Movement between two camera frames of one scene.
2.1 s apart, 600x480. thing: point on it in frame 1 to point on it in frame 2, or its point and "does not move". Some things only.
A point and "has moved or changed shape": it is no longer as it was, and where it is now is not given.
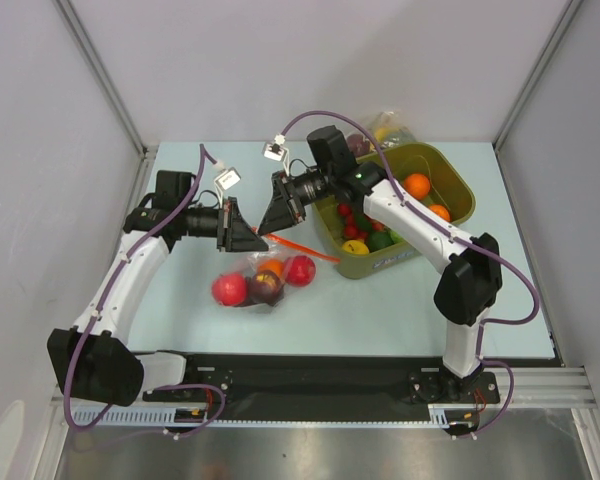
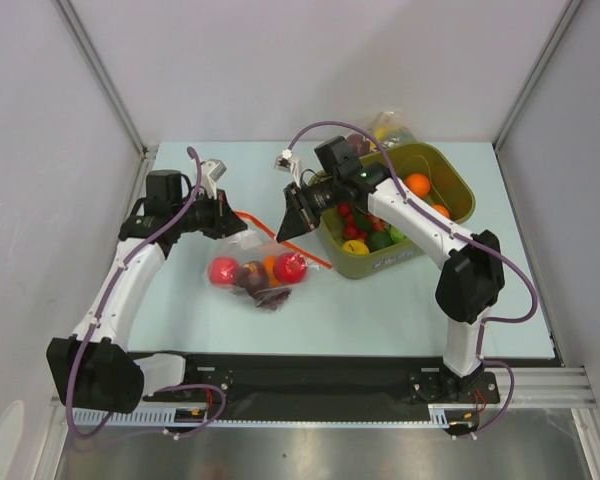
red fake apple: x=230 y=289 to x=223 y=271
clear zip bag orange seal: x=261 y=287 has moved or changed shape
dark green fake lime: x=378 y=240 does not move
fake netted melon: x=400 y=137 does not move
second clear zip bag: x=387 y=130 does not move
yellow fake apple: x=357 y=247 does not move
